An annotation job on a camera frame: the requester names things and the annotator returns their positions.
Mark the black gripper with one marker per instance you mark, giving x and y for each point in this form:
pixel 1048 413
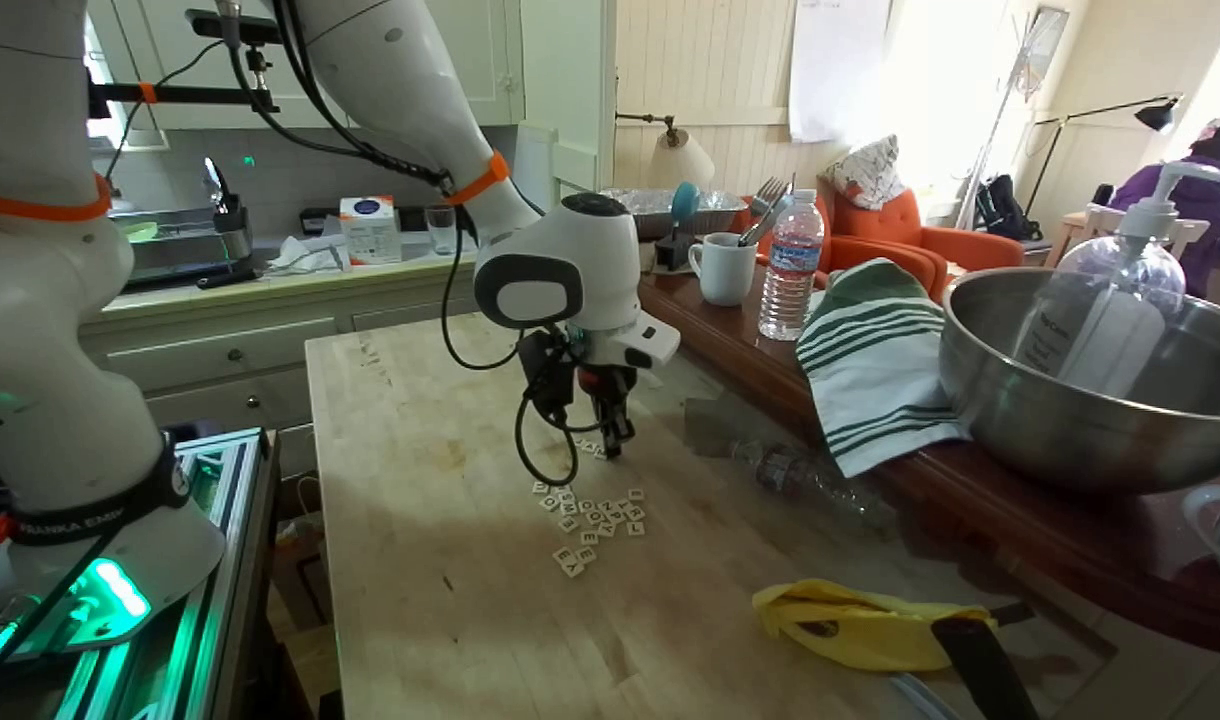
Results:
pixel 606 388

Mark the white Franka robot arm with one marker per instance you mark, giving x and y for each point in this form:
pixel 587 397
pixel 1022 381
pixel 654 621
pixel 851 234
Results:
pixel 51 332

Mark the white letter tile E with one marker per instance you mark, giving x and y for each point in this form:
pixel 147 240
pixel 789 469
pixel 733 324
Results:
pixel 639 519

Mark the white letter tile U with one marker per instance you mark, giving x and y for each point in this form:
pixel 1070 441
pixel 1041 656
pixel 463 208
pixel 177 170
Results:
pixel 541 491

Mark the white letter tile O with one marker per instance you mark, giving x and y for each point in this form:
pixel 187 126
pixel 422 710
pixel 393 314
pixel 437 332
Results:
pixel 562 505

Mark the white ceramic mug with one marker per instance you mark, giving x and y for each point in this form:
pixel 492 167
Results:
pixel 724 272

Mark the crushed clear plastic bottle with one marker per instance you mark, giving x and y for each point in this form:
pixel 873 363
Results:
pixel 801 478

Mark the upright clear water bottle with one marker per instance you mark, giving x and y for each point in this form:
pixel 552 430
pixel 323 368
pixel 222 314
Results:
pixel 789 286

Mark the green striped white towel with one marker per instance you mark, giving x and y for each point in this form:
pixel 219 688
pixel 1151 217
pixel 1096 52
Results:
pixel 873 363

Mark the desk lamp white shade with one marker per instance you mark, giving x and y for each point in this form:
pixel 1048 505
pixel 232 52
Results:
pixel 685 160

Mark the white paper towel roll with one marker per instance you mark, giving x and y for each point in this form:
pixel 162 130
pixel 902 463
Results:
pixel 368 230

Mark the patterned pillow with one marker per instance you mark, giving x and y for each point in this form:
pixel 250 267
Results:
pixel 873 170

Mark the pale cabinet with drawers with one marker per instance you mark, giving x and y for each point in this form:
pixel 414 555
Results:
pixel 232 355

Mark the orange armchair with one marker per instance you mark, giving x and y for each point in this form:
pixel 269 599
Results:
pixel 952 247

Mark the black kitchen faucet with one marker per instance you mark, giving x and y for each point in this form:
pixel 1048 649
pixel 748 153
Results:
pixel 231 224

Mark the black bag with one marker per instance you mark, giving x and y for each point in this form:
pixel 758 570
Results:
pixel 1009 208

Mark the steel mixing bowl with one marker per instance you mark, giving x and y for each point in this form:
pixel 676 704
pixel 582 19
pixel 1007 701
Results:
pixel 1074 441

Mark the white pump dispenser bottle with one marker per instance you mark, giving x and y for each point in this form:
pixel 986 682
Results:
pixel 1101 323

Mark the black metal rod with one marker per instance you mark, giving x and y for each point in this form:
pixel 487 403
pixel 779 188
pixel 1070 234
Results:
pixel 194 97

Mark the grey light on stand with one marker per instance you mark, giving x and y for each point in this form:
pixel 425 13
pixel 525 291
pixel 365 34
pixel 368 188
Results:
pixel 1041 47

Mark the black floor lamp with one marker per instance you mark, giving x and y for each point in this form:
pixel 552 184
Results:
pixel 1158 112

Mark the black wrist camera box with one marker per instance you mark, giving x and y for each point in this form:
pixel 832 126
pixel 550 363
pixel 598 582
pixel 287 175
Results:
pixel 544 378

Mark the aluminium base frame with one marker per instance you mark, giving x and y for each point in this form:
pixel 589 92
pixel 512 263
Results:
pixel 222 534

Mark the white wall paper sheet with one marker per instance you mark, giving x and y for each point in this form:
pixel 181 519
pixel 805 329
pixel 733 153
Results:
pixel 832 66

